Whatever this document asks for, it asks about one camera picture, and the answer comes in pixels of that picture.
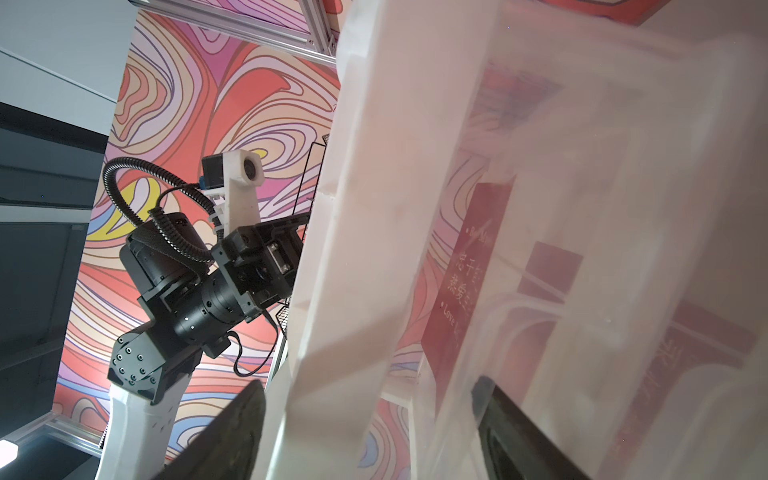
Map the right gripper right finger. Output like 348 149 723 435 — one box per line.
472 376 589 480

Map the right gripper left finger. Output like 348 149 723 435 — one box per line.
155 380 266 480

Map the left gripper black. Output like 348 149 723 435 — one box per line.
212 213 309 315

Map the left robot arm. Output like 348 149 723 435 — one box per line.
97 150 309 479

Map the clear plastic drawer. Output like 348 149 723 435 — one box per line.
410 31 767 479

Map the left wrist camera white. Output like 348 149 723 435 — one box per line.
200 150 265 237

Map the white plastic drawer organizer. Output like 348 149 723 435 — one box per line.
253 1 767 479

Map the red postcard white text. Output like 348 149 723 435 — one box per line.
421 182 513 410

